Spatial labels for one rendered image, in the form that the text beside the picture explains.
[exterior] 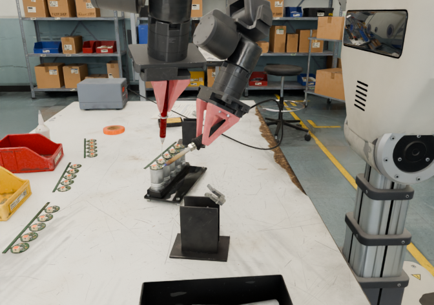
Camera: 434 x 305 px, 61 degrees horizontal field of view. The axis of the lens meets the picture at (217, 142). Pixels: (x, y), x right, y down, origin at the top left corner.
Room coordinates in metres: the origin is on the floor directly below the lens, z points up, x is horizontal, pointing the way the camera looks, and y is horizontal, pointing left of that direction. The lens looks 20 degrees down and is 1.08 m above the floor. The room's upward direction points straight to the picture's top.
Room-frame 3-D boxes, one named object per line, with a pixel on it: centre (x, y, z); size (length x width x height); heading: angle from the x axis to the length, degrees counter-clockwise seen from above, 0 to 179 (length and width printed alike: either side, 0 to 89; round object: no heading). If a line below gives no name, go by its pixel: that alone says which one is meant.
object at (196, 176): (0.66, 0.08, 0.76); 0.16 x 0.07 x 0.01; 164
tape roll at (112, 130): (1.02, 0.30, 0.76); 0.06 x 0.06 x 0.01
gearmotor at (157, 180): (0.62, 0.11, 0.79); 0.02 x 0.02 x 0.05
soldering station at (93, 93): (1.31, 0.41, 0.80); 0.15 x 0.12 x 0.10; 93
